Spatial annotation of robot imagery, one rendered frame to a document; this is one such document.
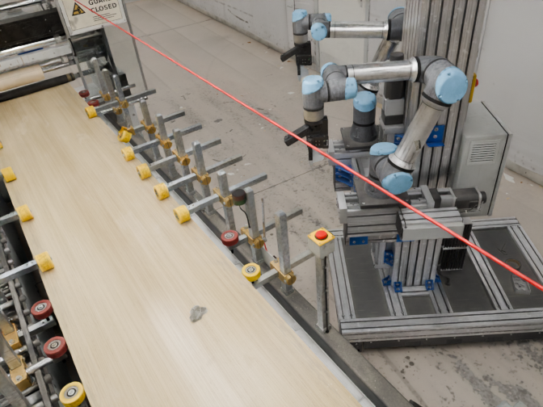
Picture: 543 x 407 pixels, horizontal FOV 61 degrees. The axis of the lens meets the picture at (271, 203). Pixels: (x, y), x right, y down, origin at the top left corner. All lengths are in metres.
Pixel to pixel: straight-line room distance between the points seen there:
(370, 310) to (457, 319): 0.46
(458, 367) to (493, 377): 0.17
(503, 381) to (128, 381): 1.93
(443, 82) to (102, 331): 1.56
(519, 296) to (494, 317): 0.25
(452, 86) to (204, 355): 1.30
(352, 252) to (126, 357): 1.69
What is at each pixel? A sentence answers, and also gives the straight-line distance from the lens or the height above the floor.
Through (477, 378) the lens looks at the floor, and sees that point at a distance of 2.85.
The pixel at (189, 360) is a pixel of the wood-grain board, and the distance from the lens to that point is 1.77.
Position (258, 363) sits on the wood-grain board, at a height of 0.90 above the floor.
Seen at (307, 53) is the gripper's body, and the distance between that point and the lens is 2.53.
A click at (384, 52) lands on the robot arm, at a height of 1.46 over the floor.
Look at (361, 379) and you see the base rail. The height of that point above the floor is 0.70.
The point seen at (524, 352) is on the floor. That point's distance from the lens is 3.03.
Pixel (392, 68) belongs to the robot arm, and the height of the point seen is 1.63.
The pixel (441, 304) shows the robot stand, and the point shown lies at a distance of 2.80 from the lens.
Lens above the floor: 2.32
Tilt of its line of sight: 38 degrees down
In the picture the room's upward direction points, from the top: 6 degrees counter-clockwise
